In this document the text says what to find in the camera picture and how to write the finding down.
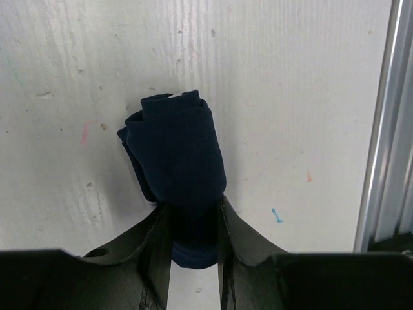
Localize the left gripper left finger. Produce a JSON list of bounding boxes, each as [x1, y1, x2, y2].
[[1, 205, 172, 309]]

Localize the aluminium mounting rail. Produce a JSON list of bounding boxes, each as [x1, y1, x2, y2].
[[354, 1, 412, 252]]

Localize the navy blue underwear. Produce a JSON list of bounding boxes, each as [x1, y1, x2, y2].
[[117, 90, 227, 269]]

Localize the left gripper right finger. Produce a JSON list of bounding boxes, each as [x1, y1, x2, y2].
[[217, 198, 412, 309]]

